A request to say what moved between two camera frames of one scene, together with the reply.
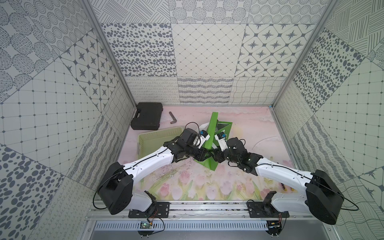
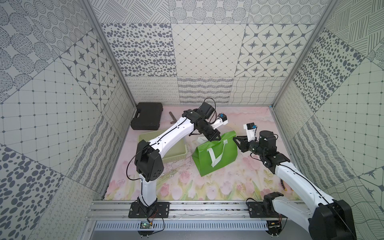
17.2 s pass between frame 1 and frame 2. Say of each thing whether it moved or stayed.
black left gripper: moved
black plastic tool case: stayed
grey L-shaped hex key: stayed
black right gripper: moved
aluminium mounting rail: stayed
